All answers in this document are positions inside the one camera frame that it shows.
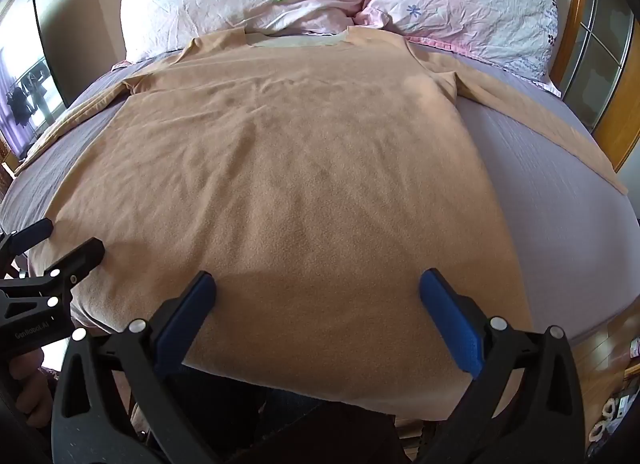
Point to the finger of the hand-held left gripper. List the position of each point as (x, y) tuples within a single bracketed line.
[(75, 259), (31, 235)]

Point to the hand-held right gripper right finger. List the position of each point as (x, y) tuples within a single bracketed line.
[(452, 326)]

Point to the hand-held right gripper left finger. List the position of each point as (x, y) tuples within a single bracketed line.
[(186, 324)]

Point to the tan long-sleeve shirt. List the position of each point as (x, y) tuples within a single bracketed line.
[(300, 184)]

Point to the window with hanging clothes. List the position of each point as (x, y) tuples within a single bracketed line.
[(27, 99)]

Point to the person's left hand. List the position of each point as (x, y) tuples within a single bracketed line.
[(30, 379)]

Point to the person's dark clothing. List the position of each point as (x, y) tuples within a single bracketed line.
[(280, 424)]

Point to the bed with purple sheet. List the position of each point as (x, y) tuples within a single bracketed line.
[(545, 224)]

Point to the white slippers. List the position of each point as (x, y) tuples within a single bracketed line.
[(602, 421)]

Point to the wooden framed glass door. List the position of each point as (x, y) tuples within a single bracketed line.
[(600, 54)]

